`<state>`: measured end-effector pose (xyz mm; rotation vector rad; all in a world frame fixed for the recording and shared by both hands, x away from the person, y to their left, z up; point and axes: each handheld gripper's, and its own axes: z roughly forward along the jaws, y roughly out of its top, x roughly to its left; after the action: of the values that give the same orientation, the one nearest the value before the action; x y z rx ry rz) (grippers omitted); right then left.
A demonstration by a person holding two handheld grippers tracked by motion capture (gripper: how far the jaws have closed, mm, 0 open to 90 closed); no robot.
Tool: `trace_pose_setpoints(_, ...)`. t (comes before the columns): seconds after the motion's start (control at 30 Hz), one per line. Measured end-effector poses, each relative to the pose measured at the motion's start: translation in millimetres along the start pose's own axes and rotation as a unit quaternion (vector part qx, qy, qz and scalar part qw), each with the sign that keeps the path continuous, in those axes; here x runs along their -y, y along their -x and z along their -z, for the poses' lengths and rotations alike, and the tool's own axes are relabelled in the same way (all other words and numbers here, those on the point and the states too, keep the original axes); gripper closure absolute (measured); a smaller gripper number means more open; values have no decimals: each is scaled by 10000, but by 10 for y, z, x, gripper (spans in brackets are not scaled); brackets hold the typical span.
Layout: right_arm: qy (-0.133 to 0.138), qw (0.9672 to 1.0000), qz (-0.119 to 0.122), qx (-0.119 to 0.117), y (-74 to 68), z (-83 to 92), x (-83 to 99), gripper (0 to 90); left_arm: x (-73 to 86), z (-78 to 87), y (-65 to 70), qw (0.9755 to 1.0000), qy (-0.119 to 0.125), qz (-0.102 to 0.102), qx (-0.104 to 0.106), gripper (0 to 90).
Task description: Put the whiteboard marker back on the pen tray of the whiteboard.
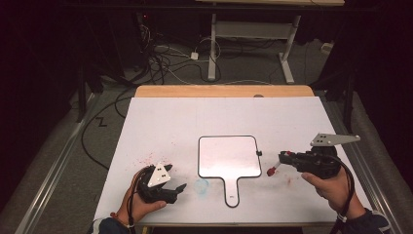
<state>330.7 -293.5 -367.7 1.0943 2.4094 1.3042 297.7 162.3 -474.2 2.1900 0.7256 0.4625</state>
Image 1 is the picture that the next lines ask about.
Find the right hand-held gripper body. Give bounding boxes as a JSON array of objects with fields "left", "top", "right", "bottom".
[{"left": 293, "top": 133, "right": 360, "bottom": 179}]

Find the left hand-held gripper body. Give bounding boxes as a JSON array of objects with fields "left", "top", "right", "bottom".
[{"left": 137, "top": 162, "right": 178, "bottom": 204}]

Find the white marker with red cap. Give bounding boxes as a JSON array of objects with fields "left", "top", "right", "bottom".
[{"left": 266, "top": 150, "right": 292, "bottom": 177}]

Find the small whiteboard with handle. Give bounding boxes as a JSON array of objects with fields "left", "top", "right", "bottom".
[{"left": 198, "top": 135, "right": 263, "bottom": 209}]

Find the person's left hand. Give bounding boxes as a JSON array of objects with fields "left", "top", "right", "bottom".
[{"left": 116, "top": 169, "right": 168, "bottom": 225}]

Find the person's right hand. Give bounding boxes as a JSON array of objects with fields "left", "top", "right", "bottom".
[{"left": 301, "top": 167, "right": 358, "bottom": 217}]

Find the large white table sheet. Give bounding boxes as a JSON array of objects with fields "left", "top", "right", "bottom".
[{"left": 94, "top": 97, "right": 379, "bottom": 225}]

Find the wooden table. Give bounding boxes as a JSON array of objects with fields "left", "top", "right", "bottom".
[{"left": 94, "top": 85, "right": 379, "bottom": 234}]

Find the small white box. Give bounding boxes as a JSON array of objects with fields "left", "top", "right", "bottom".
[{"left": 320, "top": 42, "right": 335, "bottom": 55}]

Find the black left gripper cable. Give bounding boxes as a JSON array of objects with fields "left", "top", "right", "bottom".
[{"left": 126, "top": 167, "right": 154, "bottom": 234}]

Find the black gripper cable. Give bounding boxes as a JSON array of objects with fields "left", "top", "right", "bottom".
[
  {"left": 325, "top": 154, "right": 356, "bottom": 234},
  {"left": 126, "top": 167, "right": 154, "bottom": 234}
]

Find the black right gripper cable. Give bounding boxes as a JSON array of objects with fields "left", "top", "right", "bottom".
[{"left": 325, "top": 154, "right": 356, "bottom": 234}]

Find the aluminium floor rail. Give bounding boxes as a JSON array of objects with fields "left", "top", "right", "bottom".
[
  {"left": 14, "top": 93, "right": 99, "bottom": 234},
  {"left": 322, "top": 97, "right": 405, "bottom": 234}
]

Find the long black floor cable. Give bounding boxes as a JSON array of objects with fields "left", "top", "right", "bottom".
[{"left": 80, "top": 87, "right": 137, "bottom": 171}]

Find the tangle of floor cables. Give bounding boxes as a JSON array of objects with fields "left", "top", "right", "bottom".
[{"left": 137, "top": 13, "right": 271, "bottom": 86}]

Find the white metal desk frame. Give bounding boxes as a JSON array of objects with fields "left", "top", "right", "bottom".
[{"left": 207, "top": 13, "right": 302, "bottom": 85}]

